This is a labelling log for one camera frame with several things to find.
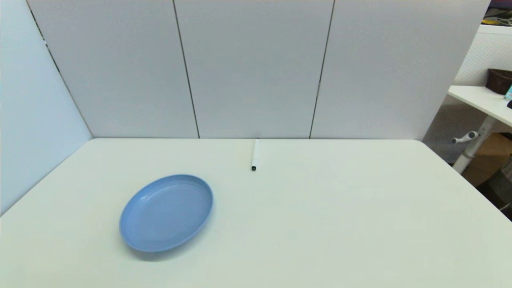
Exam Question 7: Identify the white side table top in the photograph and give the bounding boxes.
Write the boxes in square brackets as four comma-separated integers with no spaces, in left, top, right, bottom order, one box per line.
[448,85,512,128]

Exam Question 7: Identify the white table crank handle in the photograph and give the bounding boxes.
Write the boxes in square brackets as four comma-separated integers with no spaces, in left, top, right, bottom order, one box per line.
[452,131,480,144]

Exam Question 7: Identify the blue round plate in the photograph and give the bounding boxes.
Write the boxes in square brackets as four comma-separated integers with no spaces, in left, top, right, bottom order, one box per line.
[119,174,214,253]

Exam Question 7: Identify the white marker with black cap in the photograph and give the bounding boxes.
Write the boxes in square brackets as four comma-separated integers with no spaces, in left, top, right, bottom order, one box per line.
[251,139,260,172]

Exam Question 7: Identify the yellow and green shelf clutter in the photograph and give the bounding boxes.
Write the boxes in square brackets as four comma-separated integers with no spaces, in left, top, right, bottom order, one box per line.
[483,0,512,27]

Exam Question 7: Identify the white pegboard panel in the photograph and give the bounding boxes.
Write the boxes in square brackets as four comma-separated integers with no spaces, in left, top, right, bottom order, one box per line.
[423,25,512,164]

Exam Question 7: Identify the brown cardboard box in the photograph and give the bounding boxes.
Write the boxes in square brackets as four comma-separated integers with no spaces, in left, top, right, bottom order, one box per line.
[461,133,512,187]

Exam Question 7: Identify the dark brown basket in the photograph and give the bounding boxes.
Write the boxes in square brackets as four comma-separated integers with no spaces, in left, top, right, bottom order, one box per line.
[486,68,512,95]

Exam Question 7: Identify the white side table leg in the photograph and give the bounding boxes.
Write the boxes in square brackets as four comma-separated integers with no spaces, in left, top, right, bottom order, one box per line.
[452,116,497,174]

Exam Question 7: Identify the dark mesh bin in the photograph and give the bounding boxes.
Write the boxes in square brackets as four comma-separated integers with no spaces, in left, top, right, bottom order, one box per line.
[476,157,512,221]

